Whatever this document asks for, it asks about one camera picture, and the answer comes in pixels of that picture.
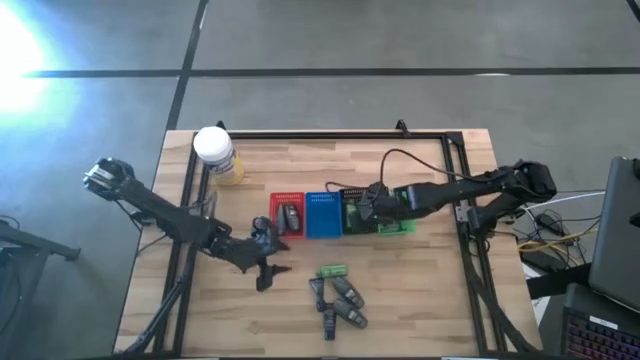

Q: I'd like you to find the black backlit keyboard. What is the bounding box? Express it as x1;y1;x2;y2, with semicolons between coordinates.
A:
559;282;640;360

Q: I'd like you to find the red plastic basket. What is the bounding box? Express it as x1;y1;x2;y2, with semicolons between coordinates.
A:
268;191;306;240

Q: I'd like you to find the green plastic basket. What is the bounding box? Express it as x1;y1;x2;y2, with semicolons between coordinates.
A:
377;218;417;237

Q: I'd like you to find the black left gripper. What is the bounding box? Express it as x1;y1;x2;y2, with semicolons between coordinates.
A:
212;233;293;293

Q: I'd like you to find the white cable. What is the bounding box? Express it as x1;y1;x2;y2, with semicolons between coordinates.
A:
522;189;609;211

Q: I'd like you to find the yellow cable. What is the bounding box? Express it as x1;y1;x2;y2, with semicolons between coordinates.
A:
517;229;601;251

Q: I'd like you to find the blue plastic basket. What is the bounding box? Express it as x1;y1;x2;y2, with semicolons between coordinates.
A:
304;191;344;240

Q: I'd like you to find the black floor stand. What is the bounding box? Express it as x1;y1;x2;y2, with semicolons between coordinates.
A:
0;217;81;360

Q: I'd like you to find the black toiletry tube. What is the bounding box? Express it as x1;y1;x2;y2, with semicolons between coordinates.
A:
308;277;329;312
322;305;337;342

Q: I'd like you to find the black power adapter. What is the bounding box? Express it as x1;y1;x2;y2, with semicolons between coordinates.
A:
534;212;566;236

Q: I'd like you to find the yellow Lysol wipes canister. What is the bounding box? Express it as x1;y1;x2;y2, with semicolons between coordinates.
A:
192;125;246;187

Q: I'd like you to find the black aluminium rig frame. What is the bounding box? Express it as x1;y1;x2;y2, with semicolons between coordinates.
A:
112;119;544;359

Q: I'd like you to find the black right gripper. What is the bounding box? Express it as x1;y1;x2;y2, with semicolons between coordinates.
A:
357;192;401;222

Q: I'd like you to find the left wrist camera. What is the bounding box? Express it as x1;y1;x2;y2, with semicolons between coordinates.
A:
251;215;275;244

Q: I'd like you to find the green battery tray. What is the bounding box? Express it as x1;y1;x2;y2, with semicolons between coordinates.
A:
339;187;381;236

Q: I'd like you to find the grey laptop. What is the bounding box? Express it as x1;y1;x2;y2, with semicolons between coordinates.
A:
588;155;640;314

